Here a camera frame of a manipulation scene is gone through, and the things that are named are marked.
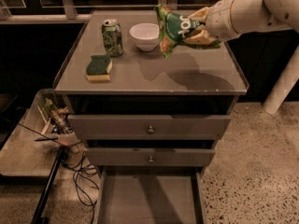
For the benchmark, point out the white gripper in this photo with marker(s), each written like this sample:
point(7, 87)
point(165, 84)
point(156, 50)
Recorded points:
point(219, 20)

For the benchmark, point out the green rice chip bag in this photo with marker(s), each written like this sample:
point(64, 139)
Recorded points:
point(174, 28)

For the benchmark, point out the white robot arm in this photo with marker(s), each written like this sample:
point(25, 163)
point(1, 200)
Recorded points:
point(264, 16)

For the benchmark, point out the grey drawer cabinet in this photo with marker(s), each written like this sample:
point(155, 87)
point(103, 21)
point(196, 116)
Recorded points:
point(189, 82)

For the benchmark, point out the grey top drawer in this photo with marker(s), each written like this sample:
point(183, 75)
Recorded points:
point(149, 127)

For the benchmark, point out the grey drawer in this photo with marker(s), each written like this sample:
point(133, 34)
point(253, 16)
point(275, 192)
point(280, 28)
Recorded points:
point(149, 127)
point(150, 195)
point(109, 156)

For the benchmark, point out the grey middle drawer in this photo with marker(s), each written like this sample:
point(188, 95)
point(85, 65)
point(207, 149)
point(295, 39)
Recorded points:
point(109, 156)

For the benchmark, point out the grey bottom drawer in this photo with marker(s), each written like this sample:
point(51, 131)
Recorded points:
point(150, 195)

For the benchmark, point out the metal window railing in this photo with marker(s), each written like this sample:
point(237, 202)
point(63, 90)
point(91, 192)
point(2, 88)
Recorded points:
point(62, 6)

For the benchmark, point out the white bowl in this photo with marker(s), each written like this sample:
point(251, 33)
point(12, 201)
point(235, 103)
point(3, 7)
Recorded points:
point(145, 35)

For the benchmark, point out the green soda can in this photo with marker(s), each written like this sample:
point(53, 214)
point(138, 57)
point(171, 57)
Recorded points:
point(112, 38)

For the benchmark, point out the white diagonal pole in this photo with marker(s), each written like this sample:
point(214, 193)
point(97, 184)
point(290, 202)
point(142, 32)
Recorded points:
point(284, 84)

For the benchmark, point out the green yellow sponge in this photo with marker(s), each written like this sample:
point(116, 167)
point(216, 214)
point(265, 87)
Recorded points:
point(99, 68)

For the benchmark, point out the clutter items in bin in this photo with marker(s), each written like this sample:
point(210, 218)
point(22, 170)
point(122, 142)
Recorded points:
point(56, 116)

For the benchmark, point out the black metal floor frame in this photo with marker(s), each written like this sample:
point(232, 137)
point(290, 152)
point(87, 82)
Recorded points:
point(37, 219)

